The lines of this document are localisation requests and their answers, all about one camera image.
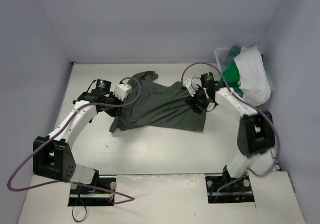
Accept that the white laundry basket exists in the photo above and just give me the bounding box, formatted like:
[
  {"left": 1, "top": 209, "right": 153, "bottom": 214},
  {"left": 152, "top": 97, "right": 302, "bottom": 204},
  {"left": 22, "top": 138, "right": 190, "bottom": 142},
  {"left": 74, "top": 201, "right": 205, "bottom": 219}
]
[{"left": 214, "top": 47, "right": 272, "bottom": 91}]

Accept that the black loop cable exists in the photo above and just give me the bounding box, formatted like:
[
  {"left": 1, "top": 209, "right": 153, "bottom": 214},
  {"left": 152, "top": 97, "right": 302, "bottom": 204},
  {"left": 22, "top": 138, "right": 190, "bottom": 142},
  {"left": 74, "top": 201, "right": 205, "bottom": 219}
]
[{"left": 72, "top": 183, "right": 89, "bottom": 222}]

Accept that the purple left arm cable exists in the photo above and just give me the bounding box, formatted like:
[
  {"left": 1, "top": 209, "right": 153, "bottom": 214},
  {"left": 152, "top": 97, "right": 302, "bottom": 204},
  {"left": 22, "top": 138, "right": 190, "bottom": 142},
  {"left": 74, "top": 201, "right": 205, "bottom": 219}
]
[{"left": 7, "top": 76, "right": 143, "bottom": 206}]

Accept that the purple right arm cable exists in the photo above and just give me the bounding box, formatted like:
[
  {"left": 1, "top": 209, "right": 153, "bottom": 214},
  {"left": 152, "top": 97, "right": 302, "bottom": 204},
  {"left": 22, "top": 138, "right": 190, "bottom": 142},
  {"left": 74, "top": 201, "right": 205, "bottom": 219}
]
[{"left": 181, "top": 62, "right": 281, "bottom": 194}]

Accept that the white t shirt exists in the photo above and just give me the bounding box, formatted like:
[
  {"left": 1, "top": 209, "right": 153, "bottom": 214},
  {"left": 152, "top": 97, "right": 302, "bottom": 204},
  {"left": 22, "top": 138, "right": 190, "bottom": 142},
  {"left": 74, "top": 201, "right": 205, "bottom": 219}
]
[{"left": 234, "top": 45, "right": 272, "bottom": 106}]

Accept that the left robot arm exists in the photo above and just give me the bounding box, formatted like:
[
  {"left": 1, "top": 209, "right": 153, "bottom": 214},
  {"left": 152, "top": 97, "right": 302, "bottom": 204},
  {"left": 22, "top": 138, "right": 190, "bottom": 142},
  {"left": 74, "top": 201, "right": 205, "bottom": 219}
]
[{"left": 33, "top": 79, "right": 133, "bottom": 194}]

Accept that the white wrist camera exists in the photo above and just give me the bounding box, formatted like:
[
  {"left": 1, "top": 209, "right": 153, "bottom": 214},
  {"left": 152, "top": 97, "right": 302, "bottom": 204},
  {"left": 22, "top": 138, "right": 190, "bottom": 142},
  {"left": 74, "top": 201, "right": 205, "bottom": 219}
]
[
  {"left": 181, "top": 77, "right": 202, "bottom": 97},
  {"left": 113, "top": 83, "right": 133, "bottom": 101}
]

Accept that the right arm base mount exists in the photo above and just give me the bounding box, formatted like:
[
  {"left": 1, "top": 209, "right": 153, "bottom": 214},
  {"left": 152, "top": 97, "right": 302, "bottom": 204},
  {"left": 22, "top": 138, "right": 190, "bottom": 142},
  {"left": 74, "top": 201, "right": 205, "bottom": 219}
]
[{"left": 205, "top": 174, "right": 255, "bottom": 204}]

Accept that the light blue garment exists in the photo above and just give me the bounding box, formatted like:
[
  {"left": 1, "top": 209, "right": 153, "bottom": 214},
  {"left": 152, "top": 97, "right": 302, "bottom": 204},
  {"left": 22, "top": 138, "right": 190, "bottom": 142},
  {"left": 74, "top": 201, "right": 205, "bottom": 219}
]
[{"left": 222, "top": 44, "right": 242, "bottom": 66}]

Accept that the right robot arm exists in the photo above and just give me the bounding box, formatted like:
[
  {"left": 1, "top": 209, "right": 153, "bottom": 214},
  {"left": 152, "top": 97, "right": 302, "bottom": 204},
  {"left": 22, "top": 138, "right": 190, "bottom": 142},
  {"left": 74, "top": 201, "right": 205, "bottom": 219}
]
[{"left": 183, "top": 72, "right": 276, "bottom": 190}]

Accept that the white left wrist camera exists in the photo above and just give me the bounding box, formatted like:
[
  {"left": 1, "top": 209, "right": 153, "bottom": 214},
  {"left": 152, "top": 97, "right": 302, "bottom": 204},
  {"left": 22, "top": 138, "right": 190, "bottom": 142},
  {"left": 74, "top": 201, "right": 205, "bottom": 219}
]
[{"left": 113, "top": 83, "right": 133, "bottom": 101}]

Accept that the grey t shirt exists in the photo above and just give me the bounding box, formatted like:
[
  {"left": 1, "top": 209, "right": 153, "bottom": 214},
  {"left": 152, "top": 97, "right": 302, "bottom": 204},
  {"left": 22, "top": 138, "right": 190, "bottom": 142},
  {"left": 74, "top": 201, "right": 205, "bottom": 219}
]
[{"left": 109, "top": 71, "right": 207, "bottom": 133}]

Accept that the green t shirt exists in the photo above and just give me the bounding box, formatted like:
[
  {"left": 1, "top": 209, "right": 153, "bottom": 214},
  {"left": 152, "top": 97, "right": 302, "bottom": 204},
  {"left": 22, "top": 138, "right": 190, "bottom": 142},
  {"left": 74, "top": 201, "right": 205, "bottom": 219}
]
[{"left": 221, "top": 60, "right": 266, "bottom": 96}]

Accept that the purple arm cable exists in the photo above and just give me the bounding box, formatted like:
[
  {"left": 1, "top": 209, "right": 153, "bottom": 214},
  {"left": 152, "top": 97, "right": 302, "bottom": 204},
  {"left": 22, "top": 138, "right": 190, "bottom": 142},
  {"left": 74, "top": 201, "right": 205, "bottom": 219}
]
[
  {"left": 7, "top": 76, "right": 143, "bottom": 206},
  {"left": 181, "top": 62, "right": 281, "bottom": 194}
]

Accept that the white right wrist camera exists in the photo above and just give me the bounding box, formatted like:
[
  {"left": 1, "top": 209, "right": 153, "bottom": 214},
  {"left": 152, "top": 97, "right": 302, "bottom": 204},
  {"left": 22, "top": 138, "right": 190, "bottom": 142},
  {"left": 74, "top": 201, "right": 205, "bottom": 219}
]
[{"left": 181, "top": 77, "right": 202, "bottom": 97}]

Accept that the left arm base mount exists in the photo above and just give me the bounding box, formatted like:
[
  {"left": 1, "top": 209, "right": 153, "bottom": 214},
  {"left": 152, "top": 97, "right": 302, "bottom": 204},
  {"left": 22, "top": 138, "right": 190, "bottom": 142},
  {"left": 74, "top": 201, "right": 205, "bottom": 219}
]
[{"left": 68, "top": 175, "right": 117, "bottom": 207}]

